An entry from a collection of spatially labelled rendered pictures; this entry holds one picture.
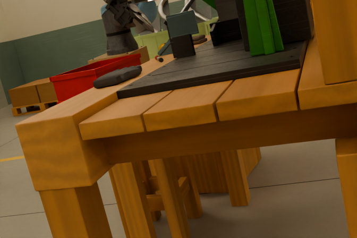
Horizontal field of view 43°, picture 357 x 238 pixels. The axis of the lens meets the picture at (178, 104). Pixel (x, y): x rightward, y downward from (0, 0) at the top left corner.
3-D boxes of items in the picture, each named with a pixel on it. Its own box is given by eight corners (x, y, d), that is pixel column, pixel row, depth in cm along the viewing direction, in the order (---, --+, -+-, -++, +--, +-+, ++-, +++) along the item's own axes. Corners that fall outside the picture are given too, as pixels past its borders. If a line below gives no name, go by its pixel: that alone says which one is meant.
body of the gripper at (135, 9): (131, 26, 186) (110, 6, 186) (144, 10, 183) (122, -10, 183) (124, 28, 179) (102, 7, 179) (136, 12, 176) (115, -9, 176)
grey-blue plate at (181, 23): (174, 59, 147) (164, 16, 144) (176, 58, 149) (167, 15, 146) (202, 53, 144) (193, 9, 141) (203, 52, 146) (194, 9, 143)
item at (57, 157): (34, 192, 95) (13, 124, 92) (204, 65, 233) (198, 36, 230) (92, 186, 90) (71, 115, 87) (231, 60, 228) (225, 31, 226)
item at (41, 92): (13, 116, 743) (5, 90, 735) (42, 103, 818) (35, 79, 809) (75, 106, 701) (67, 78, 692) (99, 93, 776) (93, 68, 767)
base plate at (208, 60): (117, 99, 106) (115, 90, 106) (218, 40, 208) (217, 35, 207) (300, 68, 92) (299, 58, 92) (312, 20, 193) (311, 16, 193)
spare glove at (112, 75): (128, 83, 114) (125, 74, 114) (90, 90, 117) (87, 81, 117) (151, 69, 133) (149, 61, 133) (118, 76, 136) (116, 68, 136)
